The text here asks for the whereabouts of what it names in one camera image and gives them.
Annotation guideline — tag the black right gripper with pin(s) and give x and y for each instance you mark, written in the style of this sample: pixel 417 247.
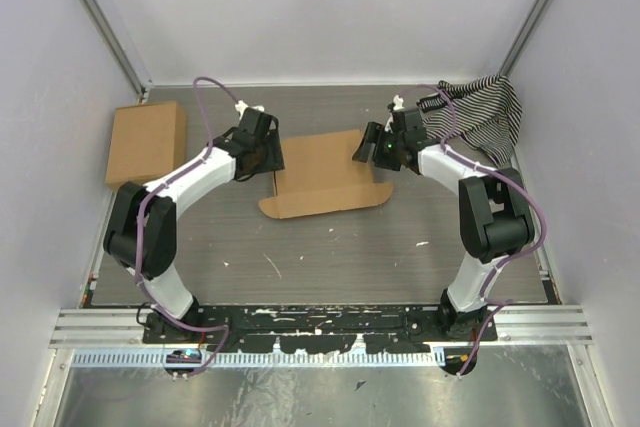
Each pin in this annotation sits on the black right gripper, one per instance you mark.
pixel 374 134

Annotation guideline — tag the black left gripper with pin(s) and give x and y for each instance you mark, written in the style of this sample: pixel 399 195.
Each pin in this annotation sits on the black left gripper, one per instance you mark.
pixel 276 159

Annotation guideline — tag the brown cardboard box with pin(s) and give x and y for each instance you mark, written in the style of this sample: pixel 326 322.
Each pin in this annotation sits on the brown cardboard box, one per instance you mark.
pixel 321 177
pixel 148 141

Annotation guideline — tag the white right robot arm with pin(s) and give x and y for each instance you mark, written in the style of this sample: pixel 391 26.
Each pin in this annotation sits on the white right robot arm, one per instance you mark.
pixel 495 221

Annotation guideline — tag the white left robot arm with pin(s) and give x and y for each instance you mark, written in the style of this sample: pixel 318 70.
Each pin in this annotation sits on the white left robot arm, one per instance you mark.
pixel 141 233

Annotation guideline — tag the folded brown cardboard box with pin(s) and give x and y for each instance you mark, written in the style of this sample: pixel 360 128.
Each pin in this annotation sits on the folded brown cardboard box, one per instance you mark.
pixel 148 141

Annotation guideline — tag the striped black white cloth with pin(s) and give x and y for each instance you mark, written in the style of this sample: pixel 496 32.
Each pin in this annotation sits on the striped black white cloth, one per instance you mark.
pixel 485 114

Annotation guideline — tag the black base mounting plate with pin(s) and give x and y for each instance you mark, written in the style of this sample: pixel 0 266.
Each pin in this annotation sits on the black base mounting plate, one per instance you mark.
pixel 316 329

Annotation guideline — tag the aluminium front frame rail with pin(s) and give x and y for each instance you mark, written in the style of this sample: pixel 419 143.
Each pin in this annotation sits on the aluminium front frame rail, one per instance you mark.
pixel 515 325

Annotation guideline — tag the grey slotted cable duct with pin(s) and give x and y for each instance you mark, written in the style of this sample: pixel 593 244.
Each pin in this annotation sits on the grey slotted cable duct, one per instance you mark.
pixel 190 358

